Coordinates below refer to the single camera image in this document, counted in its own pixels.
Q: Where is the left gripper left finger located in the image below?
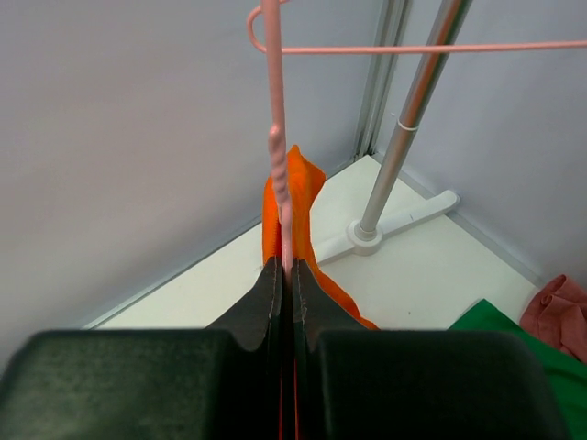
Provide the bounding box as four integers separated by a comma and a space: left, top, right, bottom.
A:
1, 258, 282, 439

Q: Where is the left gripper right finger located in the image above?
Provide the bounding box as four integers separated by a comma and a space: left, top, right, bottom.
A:
292, 259, 571, 439

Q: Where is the orange t shirt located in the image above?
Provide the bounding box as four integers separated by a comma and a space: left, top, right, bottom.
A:
261, 145, 377, 330

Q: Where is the green t shirt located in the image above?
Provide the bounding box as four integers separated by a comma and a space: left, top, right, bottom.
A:
449, 300, 587, 439

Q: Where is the pink t shirt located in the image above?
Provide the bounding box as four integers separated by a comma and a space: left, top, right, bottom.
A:
520, 274, 586, 364

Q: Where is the metal clothes rack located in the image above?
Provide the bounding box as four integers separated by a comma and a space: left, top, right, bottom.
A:
314, 0, 474, 265

